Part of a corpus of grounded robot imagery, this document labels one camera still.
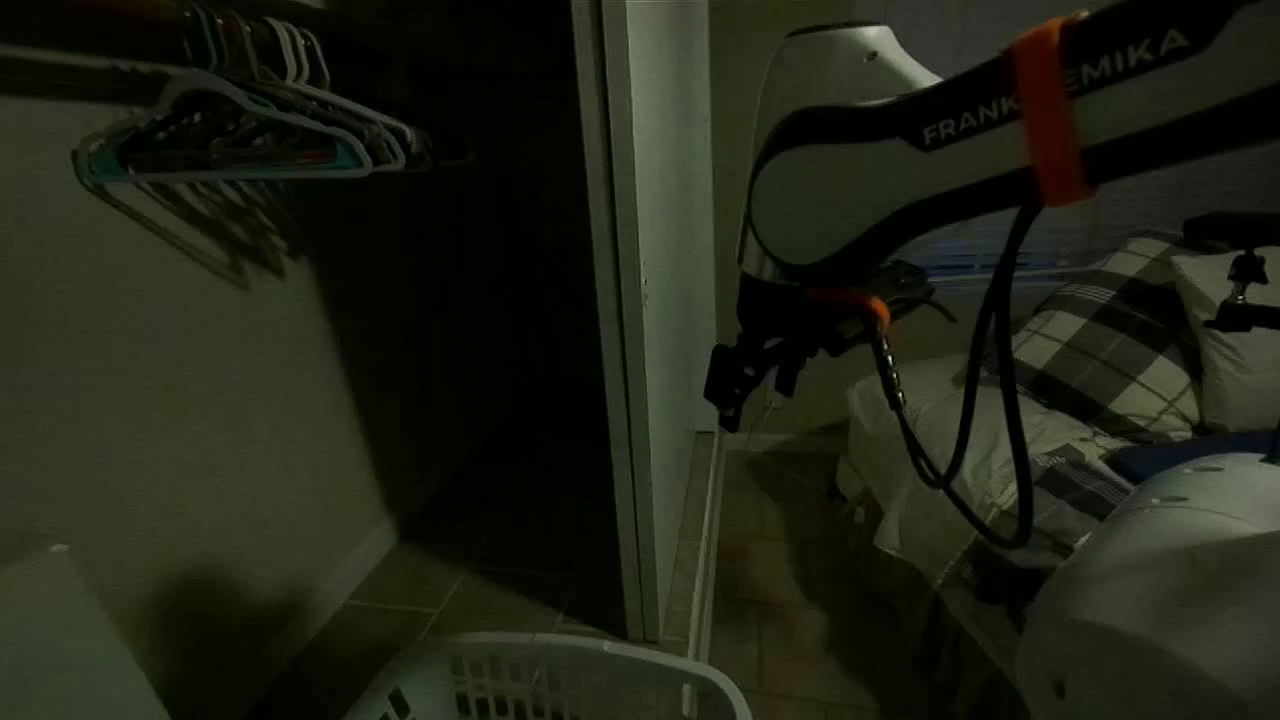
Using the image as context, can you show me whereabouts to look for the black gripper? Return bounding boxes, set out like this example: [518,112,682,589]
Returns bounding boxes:
[701,267,880,434]

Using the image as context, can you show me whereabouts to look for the plaid blanket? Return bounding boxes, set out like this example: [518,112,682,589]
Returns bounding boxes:
[1034,434,1143,530]

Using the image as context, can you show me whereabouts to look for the white plastic laundry basket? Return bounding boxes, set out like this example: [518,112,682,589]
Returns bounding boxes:
[339,627,757,720]

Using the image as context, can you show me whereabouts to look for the plaid black white pillow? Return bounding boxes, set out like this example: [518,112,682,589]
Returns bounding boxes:
[1005,236,1211,448]

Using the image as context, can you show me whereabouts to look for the white window blinds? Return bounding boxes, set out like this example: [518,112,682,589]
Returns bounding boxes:
[917,135,1280,276]

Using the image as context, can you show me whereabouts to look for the white clothes hanger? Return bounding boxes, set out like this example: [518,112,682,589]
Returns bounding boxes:
[177,11,432,177]

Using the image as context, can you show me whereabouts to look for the plain white pillow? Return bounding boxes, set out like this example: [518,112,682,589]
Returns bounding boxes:
[1171,243,1280,441]

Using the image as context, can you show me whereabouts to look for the teal clothes hanger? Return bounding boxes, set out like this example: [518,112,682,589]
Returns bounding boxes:
[68,72,380,190]

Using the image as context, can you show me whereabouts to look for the closet hanging rod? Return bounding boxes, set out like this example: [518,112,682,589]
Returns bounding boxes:
[0,37,191,109]

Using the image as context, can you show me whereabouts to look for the white door frame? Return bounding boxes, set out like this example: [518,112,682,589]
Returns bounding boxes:
[569,0,730,659]

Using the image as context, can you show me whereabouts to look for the thick black cable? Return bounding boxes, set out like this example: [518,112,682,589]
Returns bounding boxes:
[964,210,1034,405]
[868,197,1050,551]

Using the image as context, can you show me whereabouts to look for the orange strap on arm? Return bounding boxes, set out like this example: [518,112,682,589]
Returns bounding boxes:
[1005,11,1095,210]

